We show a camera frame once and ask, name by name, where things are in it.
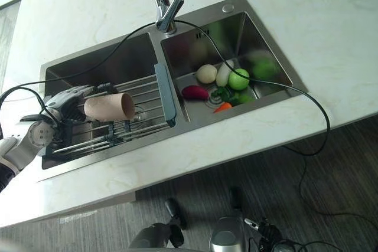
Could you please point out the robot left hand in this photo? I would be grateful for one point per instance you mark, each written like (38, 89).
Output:
(62, 103)

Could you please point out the beige plastic cup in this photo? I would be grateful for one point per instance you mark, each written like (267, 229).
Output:
(109, 107)

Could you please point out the clear drinking glass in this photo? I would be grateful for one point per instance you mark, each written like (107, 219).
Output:
(141, 115)

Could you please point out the stainless steel double sink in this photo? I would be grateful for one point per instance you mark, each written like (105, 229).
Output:
(165, 86)

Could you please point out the purple sweet potato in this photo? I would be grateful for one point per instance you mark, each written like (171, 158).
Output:
(195, 92)

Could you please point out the chrome kitchen faucet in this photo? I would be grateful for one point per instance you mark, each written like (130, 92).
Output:
(165, 1)

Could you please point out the round white potato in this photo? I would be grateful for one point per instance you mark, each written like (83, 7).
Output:
(207, 73)

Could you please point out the orange carrot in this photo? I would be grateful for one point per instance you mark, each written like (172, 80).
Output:
(223, 106)

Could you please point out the white radish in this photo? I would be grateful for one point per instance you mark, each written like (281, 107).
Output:
(224, 72)

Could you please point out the green apple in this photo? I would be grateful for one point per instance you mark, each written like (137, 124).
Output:
(238, 78)

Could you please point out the round sink soap button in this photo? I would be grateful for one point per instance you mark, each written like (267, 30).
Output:
(227, 8)

